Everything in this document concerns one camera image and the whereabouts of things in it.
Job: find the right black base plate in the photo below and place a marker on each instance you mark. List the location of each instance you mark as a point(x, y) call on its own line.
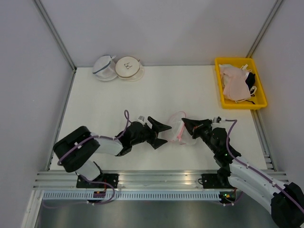
point(215, 181)

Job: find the blue trimmed mesh laundry bag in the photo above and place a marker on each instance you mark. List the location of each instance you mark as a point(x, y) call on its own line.
point(104, 68)

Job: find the white bra in bin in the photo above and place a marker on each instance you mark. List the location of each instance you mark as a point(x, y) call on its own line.
point(244, 67)

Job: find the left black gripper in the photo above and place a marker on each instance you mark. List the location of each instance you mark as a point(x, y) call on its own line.
point(156, 128)

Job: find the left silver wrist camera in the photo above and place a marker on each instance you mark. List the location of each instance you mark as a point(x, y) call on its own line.
point(140, 119)

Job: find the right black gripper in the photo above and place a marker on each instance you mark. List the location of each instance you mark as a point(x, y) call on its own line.
point(190, 124)

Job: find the right aluminium corner post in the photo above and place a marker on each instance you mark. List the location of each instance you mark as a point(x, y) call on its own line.
point(266, 25)

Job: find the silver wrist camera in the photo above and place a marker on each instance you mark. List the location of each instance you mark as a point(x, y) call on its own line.
point(217, 120)
point(140, 119)

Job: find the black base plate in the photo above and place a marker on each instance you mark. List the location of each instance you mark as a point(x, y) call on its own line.
point(110, 178)
point(215, 181)

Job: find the pink trimmed mesh laundry bag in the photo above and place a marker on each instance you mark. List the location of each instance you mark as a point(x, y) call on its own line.
point(178, 133)

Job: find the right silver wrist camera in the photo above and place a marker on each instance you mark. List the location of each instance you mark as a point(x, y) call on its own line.
point(217, 120)

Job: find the white slotted cable duct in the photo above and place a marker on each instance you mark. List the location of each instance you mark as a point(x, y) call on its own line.
point(133, 195)

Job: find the aluminium mounting rail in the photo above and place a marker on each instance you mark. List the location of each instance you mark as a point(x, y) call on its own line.
point(128, 180)

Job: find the black bra in bin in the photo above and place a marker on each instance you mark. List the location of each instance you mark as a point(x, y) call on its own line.
point(250, 80)

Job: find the left aluminium corner post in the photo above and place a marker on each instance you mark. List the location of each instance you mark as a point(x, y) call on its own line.
point(53, 31)

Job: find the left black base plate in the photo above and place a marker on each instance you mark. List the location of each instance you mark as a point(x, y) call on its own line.
point(110, 178)

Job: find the yellow plastic bin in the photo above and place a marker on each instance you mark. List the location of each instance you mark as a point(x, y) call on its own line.
point(257, 99)

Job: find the aluminium corner post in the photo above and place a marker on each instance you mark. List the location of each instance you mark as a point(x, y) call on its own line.
point(53, 31)
point(266, 25)

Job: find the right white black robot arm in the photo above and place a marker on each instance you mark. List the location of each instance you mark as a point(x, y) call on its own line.
point(284, 202)

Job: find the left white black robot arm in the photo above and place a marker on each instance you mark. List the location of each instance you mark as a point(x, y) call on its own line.
point(74, 151)

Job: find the pink bra in bin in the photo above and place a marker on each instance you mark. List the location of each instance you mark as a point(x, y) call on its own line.
point(233, 83)

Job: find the beige trimmed laundry bag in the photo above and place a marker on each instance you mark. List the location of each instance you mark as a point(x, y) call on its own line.
point(129, 69)

